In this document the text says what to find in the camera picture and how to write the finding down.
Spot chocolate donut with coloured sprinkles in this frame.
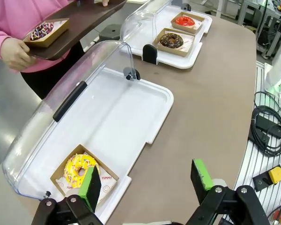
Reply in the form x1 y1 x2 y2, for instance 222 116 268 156
30 21 54 42

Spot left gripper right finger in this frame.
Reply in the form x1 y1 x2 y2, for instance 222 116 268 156
186 158 271 225

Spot black coiled cable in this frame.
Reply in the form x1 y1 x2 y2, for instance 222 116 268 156
250 91 281 158

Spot chocolate sprinkled donut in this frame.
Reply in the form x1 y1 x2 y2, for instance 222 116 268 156
23 18 70 48

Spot brown cardboard donut box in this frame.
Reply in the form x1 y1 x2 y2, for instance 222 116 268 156
153 28 196 58
170 11 206 33

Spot person's right hand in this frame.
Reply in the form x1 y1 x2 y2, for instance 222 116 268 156
1 37 37 71

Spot yellow button box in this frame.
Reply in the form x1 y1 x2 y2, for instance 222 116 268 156
252 165 281 192

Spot yellow sprinkled donut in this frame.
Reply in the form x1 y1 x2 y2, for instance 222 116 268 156
64 153 100 189

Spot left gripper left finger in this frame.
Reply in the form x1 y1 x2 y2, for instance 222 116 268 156
36 166 101 225

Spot clear display case cover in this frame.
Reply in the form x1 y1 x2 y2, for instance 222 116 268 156
120 0 178 56
1 40 141 200

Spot cardboard box with yummy paper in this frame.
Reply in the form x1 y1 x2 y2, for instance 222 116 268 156
50 144 119 211

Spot grey round stool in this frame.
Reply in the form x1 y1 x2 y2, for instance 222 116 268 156
98 24 121 40

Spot black flat box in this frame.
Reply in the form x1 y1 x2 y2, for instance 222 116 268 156
255 114 281 139

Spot person in pink hoodie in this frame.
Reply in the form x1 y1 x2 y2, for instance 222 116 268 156
0 0 85 100

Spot black cover handle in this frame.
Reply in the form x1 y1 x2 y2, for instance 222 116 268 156
52 81 88 122

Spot white display case base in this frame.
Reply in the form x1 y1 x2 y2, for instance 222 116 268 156
131 6 213 69
18 67 174 225

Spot chocolate glazed donut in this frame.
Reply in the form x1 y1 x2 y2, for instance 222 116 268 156
159 33 184 49

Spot red glazed donut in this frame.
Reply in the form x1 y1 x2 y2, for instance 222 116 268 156
175 15 195 28

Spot dark brown serving tray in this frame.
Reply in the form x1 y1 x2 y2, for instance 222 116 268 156
25 0 127 61

